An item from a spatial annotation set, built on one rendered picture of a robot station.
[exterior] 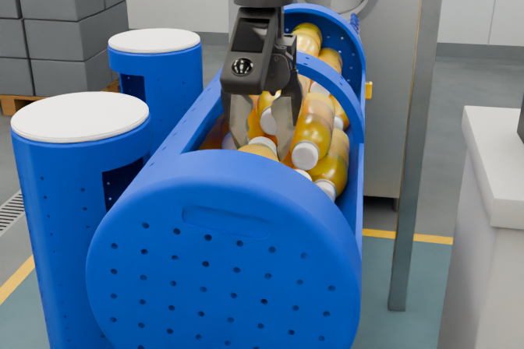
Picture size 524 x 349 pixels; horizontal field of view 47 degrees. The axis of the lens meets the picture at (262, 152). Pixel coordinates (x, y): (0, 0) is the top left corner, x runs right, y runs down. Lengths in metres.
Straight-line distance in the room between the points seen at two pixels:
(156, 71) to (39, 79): 2.56
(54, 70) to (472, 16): 3.51
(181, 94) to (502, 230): 1.25
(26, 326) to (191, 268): 1.86
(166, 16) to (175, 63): 4.23
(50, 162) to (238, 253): 0.70
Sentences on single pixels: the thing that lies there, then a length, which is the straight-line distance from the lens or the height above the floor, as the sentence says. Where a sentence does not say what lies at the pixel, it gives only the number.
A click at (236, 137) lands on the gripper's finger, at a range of 0.77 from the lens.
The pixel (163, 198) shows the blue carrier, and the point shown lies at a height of 1.21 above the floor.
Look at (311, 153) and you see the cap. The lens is 0.89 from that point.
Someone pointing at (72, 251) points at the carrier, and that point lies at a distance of 1.32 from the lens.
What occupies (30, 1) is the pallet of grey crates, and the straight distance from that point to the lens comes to 4.19.
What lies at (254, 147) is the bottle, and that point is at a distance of 0.71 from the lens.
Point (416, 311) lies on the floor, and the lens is 2.43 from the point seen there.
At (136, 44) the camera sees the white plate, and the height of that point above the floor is 1.04.
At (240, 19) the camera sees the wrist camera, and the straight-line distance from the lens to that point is 0.72.
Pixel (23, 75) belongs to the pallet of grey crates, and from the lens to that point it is 4.37.
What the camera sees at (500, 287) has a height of 1.02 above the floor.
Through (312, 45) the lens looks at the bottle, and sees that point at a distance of 1.23.
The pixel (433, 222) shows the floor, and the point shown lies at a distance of 3.01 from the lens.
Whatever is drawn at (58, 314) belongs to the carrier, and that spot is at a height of 0.61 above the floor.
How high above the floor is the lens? 1.48
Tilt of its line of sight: 24 degrees down
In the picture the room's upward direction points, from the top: straight up
